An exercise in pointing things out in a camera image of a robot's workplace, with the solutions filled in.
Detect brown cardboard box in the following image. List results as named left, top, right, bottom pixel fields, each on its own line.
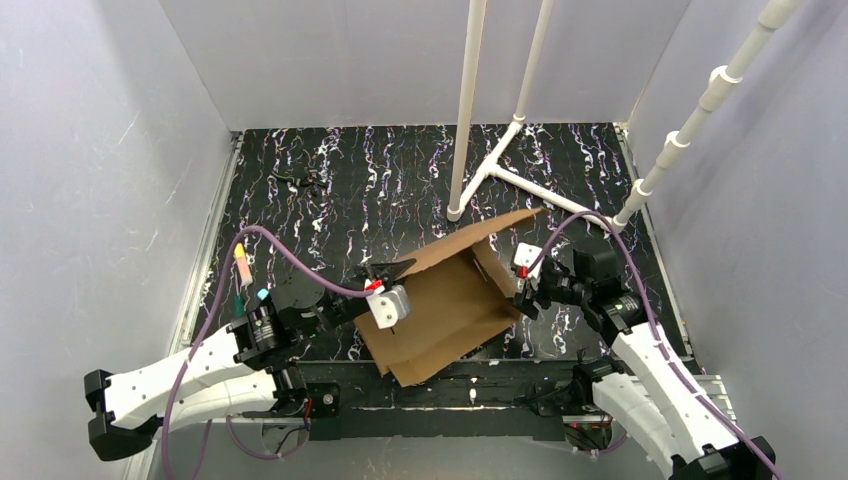
left=354, top=208, right=544, bottom=387

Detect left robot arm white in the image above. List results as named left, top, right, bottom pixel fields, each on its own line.
left=84, top=260, right=415, bottom=461

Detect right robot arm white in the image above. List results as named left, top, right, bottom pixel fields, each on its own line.
left=512, top=243, right=776, bottom=479

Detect yellow pink marker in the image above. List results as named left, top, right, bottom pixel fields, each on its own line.
left=233, top=243, right=253, bottom=288

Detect small black clip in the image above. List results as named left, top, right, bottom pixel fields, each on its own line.
left=271, top=169, right=328, bottom=195

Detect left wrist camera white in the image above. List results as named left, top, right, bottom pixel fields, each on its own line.
left=364, top=279, right=411, bottom=330

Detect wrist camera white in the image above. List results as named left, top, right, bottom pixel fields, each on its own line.
left=364, top=279, right=411, bottom=330
left=512, top=242, right=542, bottom=282

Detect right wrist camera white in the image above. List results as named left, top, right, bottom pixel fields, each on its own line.
left=512, top=242, right=542, bottom=282

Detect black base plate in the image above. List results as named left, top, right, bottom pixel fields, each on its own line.
left=245, top=357, right=637, bottom=442

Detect green handled tool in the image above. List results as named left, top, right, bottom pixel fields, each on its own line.
left=233, top=273, right=248, bottom=318

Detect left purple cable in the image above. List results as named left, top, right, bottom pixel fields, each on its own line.
left=160, top=225, right=376, bottom=480

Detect white PVC pipe frame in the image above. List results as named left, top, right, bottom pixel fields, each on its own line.
left=446, top=0, right=803, bottom=234

